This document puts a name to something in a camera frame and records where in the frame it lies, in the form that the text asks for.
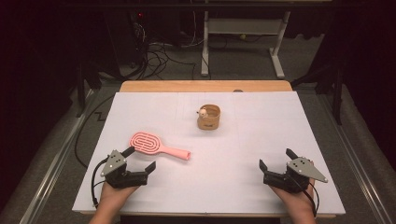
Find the tangle of floor cables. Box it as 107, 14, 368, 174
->
124, 22, 198, 80

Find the white table board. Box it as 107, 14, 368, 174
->
72, 91, 346, 216

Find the person's right hand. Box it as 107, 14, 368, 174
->
269, 179, 316, 215

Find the black floor cable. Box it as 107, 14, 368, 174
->
74, 93, 117, 169

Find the person's left hand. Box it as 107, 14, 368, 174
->
99, 181, 140, 213

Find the round wooden cup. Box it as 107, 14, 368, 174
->
196, 104, 221, 131

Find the white metal stand frame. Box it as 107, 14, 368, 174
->
200, 0, 286, 79

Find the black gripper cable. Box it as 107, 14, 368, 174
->
292, 175, 320, 218
91, 158, 110, 209

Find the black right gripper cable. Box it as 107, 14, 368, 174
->
292, 175, 320, 218

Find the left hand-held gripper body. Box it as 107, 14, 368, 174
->
100, 149, 149, 189

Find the wooden table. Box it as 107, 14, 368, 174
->
79, 79, 338, 218

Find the pink hairbrush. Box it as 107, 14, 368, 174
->
129, 132, 191, 161

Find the metal floor rail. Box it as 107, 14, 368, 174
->
317, 92, 396, 224
18, 89, 95, 224

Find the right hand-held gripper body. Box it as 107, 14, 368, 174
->
263, 157, 329, 194

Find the dark computer tower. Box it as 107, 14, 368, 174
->
104, 7, 149, 71

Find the dark metal stand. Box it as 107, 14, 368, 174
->
290, 62, 345, 126
75, 59, 103, 119

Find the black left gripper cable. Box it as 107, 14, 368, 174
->
91, 158, 110, 209

